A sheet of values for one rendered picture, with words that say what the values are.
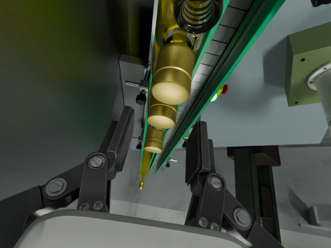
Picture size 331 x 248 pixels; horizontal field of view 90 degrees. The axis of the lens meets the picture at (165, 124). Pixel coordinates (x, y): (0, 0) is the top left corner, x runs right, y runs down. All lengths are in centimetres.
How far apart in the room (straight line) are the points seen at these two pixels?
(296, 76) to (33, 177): 66
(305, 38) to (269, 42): 9
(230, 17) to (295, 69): 29
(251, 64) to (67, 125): 62
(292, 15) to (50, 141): 61
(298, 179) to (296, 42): 306
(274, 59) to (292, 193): 297
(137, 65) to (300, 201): 328
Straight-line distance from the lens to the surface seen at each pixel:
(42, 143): 22
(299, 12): 62
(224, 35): 45
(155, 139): 29
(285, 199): 349
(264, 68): 73
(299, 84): 69
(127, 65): 56
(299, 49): 61
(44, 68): 20
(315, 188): 356
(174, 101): 15
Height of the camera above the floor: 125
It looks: 26 degrees down
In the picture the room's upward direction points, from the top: 170 degrees counter-clockwise
